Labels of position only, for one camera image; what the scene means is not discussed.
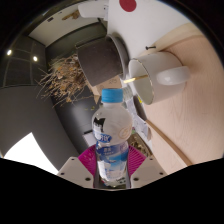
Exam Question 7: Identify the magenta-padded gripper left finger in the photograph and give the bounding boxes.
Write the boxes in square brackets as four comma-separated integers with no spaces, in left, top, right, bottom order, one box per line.
[57,144,98,189]

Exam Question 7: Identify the grey plant saucer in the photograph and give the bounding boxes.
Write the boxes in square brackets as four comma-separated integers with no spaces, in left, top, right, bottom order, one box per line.
[106,34,130,81]

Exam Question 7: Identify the wooden standing figure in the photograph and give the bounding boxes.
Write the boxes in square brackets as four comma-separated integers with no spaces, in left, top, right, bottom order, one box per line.
[61,9,81,21]

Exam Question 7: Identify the white chair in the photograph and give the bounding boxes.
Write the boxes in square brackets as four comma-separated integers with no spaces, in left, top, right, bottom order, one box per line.
[77,0,110,19]

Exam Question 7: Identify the cardboard box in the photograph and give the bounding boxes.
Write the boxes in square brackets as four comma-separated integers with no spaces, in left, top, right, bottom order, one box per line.
[87,75,124,104]

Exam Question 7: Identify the blue-capped milky drink bottle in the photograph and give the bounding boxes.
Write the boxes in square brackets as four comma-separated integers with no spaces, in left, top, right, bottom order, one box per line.
[91,87,134,183]

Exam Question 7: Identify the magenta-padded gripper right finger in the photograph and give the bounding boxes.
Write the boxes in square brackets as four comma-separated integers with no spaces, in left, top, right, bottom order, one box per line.
[125,144,168,189]

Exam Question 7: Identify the grey potted dried plant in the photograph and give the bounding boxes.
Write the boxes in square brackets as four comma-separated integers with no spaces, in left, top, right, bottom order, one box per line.
[36,38,124,108]

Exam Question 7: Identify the gold stirring stick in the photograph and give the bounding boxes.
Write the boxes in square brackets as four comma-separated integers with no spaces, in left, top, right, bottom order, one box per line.
[123,74,149,84]

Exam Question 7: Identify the white ceramic mug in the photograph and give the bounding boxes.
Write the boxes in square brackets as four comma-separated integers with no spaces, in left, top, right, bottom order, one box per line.
[128,50,191,106]

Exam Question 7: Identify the flat round red coaster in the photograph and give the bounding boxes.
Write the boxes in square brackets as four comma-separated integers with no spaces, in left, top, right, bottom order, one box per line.
[119,0,138,13]

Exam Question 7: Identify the light wooden board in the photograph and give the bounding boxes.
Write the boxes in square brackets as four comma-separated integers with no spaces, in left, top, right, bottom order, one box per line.
[139,23,224,174]

